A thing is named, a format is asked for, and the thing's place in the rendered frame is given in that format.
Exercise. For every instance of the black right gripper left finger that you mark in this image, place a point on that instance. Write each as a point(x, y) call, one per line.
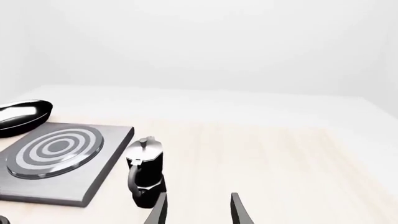
point(159, 213)

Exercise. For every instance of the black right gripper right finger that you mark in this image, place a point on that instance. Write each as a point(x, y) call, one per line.
point(240, 213)

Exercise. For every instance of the flat black stove plate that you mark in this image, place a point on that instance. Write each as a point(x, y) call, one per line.
point(62, 161)

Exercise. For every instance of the round black stove knob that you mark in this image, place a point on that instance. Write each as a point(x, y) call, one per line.
point(3, 220)

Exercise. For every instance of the black frying pan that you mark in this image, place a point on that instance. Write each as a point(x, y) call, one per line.
point(21, 119)

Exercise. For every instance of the black moka pot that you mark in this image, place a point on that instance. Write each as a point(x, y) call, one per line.
point(146, 168)

